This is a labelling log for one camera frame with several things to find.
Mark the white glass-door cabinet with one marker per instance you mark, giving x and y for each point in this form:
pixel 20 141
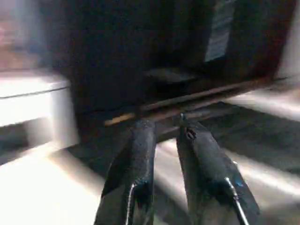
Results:
pixel 28 105

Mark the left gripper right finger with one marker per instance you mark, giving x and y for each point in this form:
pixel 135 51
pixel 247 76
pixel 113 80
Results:
pixel 206 168

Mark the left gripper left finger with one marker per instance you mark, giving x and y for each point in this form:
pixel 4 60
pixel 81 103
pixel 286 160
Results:
pixel 133 164

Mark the black work mat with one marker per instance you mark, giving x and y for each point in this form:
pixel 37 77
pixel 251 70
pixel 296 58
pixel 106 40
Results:
pixel 257 136

